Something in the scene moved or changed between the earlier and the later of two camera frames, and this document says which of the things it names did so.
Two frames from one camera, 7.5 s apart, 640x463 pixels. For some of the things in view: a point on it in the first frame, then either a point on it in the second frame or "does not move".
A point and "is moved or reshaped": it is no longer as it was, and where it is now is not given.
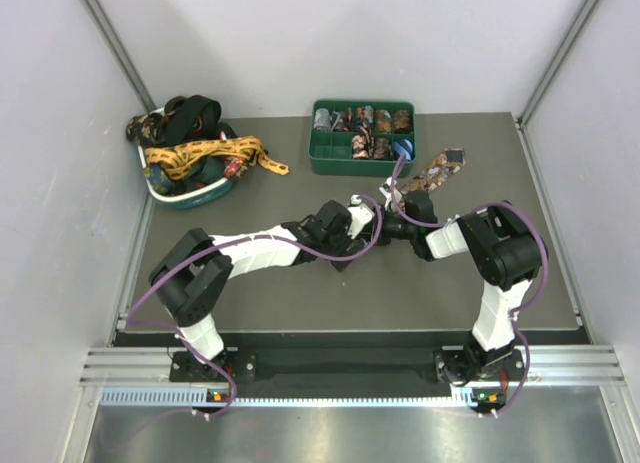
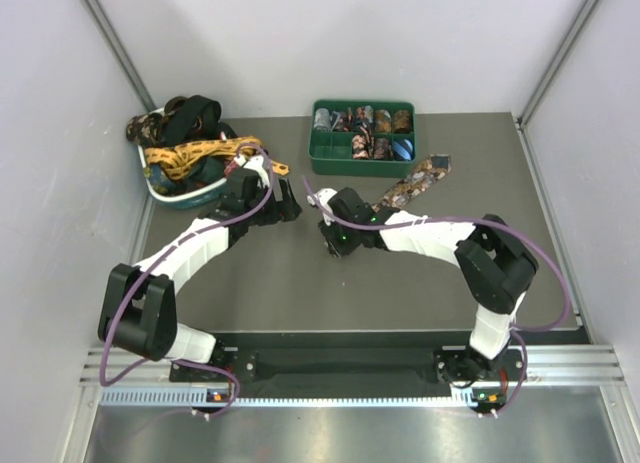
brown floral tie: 448,163 is moved or reshaped
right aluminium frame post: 563,54 does not move
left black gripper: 353,249 → 280,211
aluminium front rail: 545,367 does not move
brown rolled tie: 383,121 does not move
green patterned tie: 158,179 does not move
